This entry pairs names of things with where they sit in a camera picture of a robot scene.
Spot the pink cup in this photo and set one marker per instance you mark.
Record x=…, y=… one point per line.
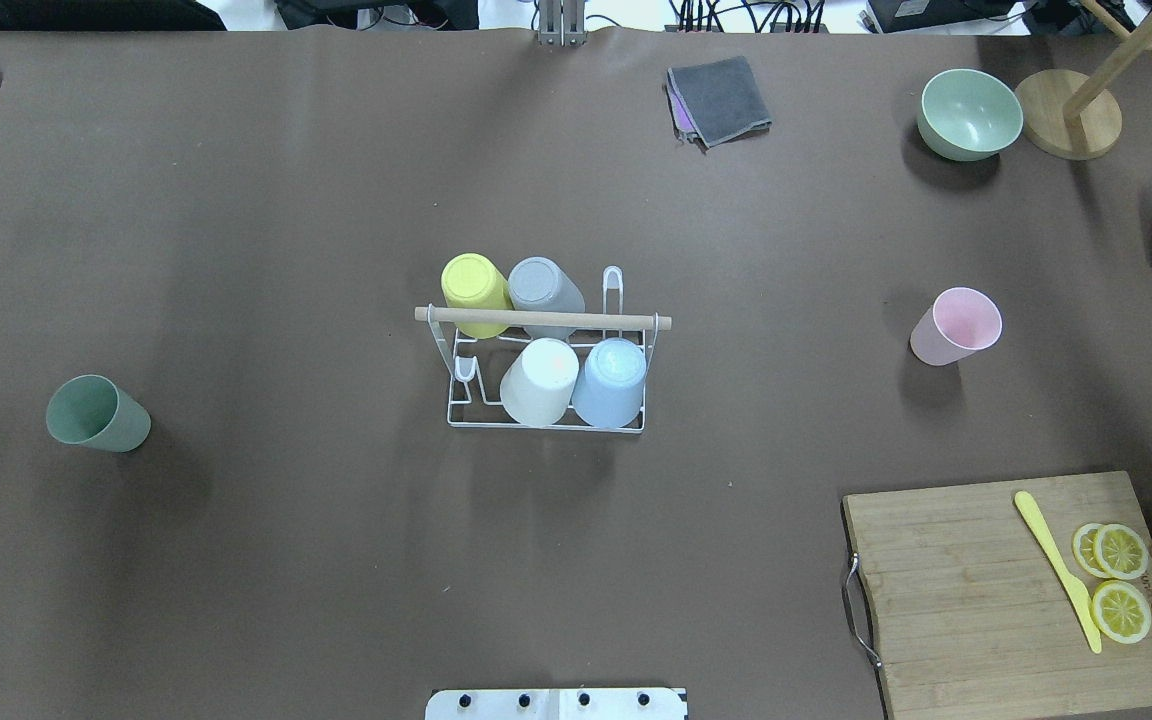
x=960, y=322

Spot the light blue cup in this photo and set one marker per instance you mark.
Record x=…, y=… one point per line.
x=610, y=388

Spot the lemon slice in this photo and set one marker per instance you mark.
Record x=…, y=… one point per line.
x=1121, y=611
x=1120, y=552
x=1082, y=545

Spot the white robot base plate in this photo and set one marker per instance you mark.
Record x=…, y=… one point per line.
x=559, y=703

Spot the wooden mug tree stand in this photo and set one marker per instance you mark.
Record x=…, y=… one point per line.
x=1073, y=116

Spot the bamboo cutting board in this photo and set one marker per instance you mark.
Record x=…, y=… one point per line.
x=968, y=619

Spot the grey folded cloth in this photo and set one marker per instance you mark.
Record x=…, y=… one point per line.
x=715, y=102

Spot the mint green bowl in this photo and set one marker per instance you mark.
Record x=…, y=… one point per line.
x=967, y=115

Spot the yellow plastic knife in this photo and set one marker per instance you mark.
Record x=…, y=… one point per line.
x=1078, y=595

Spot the yellow cup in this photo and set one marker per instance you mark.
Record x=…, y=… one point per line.
x=472, y=281

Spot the white cup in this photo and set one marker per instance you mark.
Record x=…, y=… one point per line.
x=538, y=386

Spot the white wire cup holder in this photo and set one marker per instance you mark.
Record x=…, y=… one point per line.
x=522, y=350

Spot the green cup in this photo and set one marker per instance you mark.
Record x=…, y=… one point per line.
x=90, y=411

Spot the grey cup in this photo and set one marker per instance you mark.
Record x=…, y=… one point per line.
x=538, y=285

